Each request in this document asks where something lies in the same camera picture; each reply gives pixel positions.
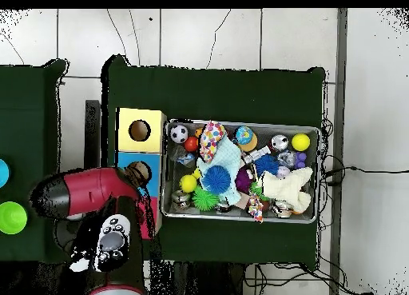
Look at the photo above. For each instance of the large multicoloured patterned cloth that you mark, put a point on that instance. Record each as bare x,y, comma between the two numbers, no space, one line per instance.
211,141

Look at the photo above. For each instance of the blue spiky toy with eyes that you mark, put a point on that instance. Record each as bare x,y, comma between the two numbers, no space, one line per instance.
216,179

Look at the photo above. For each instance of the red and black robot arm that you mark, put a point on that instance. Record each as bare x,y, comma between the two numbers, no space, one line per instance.
92,189

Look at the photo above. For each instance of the wooden box with three holes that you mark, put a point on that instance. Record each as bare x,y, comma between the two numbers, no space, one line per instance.
155,138

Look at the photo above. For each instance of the small red ball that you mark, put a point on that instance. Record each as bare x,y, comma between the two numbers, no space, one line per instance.
191,144

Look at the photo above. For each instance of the mint green waffle cloth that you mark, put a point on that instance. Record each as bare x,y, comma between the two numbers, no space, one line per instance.
230,156

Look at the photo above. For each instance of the smooth yellow ball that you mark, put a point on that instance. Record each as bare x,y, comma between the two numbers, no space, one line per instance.
188,183

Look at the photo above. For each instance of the black and white soccer ball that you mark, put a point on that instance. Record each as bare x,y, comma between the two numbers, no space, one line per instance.
179,134

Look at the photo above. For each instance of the green spiky ball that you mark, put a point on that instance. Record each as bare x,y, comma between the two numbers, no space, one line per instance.
205,199

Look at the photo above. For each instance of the globe print ball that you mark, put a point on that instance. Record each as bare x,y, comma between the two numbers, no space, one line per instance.
244,135

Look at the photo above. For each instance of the blue spiky ball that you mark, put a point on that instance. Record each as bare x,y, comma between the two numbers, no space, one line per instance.
266,165

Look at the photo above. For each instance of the dark green table cloth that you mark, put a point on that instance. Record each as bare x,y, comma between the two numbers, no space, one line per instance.
223,93

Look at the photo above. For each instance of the red soda can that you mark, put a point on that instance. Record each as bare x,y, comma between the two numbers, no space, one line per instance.
279,142

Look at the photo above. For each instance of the cream waffle cloth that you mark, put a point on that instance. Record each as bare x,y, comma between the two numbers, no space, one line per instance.
286,188

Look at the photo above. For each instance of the yellow tennis ball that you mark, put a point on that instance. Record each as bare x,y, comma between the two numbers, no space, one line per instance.
300,142

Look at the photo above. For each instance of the green cloth covered side table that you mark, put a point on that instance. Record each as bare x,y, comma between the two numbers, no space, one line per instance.
28,132

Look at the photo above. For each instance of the green cup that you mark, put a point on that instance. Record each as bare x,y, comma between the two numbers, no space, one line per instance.
12,217

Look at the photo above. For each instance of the blue cup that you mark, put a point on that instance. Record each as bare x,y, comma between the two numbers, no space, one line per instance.
3,173

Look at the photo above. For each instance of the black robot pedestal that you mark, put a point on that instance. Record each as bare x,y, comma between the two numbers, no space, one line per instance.
204,279

